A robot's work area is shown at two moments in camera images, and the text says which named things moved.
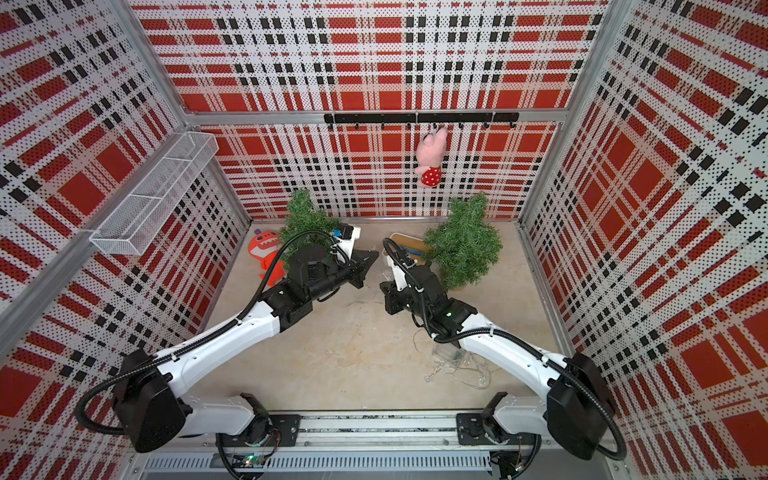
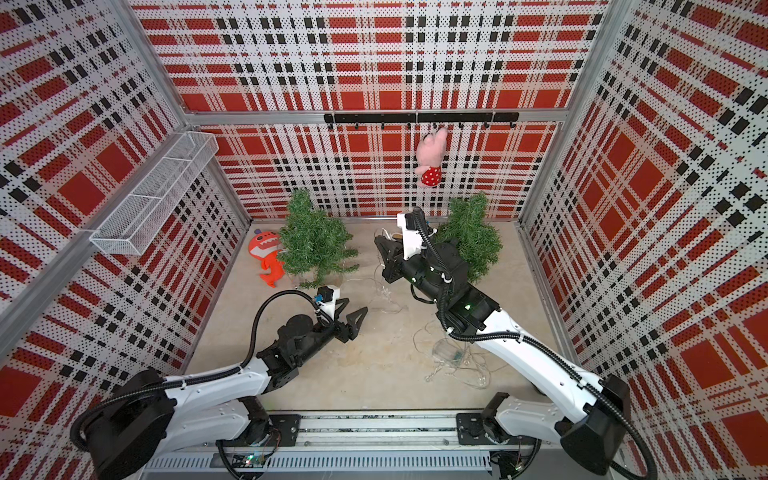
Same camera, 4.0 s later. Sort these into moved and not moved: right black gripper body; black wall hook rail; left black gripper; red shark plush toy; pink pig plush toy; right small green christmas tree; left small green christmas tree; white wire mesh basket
Moved: left black gripper; right black gripper body
Not moved: left small green christmas tree; right small green christmas tree; red shark plush toy; pink pig plush toy; black wall hook rail; white wire mesh basket
